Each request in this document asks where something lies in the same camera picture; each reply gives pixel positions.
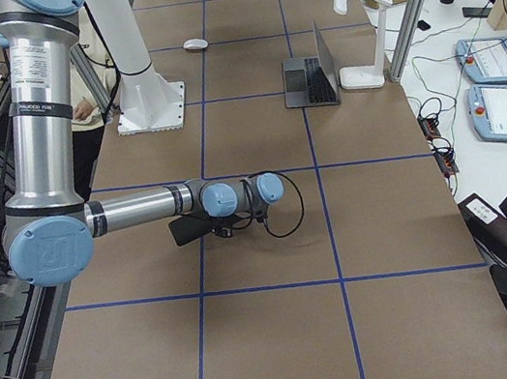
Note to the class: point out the blue teach pendant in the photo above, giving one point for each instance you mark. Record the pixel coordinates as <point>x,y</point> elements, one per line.
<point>487,106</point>
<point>483,60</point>

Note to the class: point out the blue teach pendant near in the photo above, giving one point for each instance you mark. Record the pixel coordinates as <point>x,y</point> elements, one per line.
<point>487,106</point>

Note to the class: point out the grey laptop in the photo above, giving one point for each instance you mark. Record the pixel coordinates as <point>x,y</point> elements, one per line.
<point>311,81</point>

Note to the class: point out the blue teach pendant far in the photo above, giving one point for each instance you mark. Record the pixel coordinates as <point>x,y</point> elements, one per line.
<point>483,60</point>

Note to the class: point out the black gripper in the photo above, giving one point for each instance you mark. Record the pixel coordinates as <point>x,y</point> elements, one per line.
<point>234,220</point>

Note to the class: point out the orange black adapter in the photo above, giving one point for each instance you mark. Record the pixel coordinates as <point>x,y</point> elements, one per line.
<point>441,148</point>

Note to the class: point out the person hand holding phone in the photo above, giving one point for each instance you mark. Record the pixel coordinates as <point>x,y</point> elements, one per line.
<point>83,110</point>

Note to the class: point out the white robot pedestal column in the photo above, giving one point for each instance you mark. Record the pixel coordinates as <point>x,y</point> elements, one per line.
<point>147,101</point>

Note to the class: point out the white computer mouse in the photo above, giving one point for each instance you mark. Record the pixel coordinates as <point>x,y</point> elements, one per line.
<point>195,44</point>

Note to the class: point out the black mouse pad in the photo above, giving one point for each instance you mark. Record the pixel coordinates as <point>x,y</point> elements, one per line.
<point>186,229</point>

